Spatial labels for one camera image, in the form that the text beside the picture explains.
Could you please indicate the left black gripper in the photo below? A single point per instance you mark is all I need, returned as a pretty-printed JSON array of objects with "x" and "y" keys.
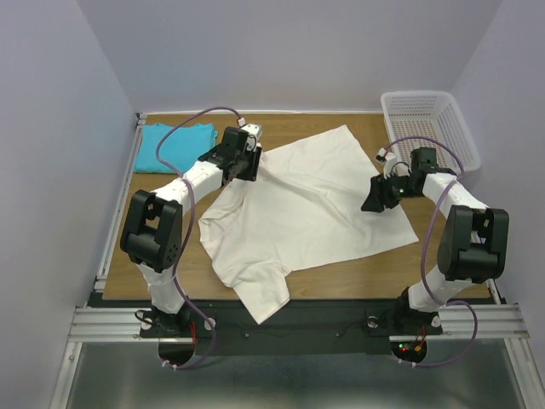
[{"x": 249, "y": 174}]

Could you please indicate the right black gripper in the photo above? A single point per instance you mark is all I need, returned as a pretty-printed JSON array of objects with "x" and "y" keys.
[{"x": 379, "y": 187}]

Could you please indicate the white t shirt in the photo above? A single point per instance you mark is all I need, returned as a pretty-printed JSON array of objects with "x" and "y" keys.
[{"x": 302, "y": 211}]

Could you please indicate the white plastic basket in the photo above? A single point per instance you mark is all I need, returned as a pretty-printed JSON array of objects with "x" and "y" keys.
[{"x": 429, "y": 119}]

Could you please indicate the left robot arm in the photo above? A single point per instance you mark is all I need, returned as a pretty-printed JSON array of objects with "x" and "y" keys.
[{"x": 152, "y": 232}]

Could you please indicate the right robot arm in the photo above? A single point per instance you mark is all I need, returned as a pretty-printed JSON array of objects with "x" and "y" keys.
[{"x": 472, "y": 248}]

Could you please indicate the folded blue t shirt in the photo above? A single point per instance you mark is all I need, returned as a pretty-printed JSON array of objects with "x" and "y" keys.
[{"x": 181, "y": 149}]

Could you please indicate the electronics board with leds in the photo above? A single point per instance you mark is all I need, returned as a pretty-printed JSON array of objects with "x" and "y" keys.
[{"x": 406, "y": 349}]

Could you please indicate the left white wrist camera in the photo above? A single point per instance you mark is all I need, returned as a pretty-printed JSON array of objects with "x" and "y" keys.
[{"x": 254, "y": 132}]

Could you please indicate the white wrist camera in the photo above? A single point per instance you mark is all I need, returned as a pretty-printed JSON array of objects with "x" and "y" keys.
[
  {"x": 387, "y": 159},
  {"x": 254, "y": 132}
]

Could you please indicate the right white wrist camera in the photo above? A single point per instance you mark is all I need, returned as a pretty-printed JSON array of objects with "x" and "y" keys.
[{"x": 387, "y": 159}]

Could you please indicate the left table edge rail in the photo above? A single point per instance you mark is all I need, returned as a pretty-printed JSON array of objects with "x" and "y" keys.
[{"x": 106, "y": 257}]

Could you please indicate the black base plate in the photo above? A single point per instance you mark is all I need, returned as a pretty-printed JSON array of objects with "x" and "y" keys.
[{"x": 225, "y": 327}]

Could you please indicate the aluminium frame rail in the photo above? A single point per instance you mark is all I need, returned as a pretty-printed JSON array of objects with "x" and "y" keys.
[{"x": 119, "y": 325}]

